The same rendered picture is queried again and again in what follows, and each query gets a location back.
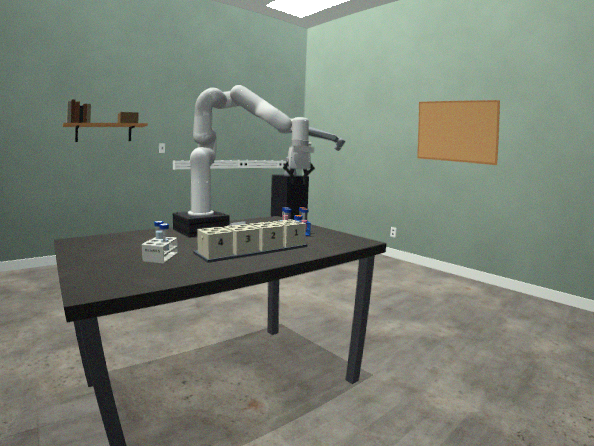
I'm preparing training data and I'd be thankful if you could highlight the white tube rack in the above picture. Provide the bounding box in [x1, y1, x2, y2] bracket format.
[142, 237, 178, 263]

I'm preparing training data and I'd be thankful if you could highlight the cream block with round holes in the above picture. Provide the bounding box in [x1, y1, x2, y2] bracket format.
[249, 222, 284, 251]
[272, 220, 306, 247]
[224, 224, 259, 255]
[197, 227, 233, 259]

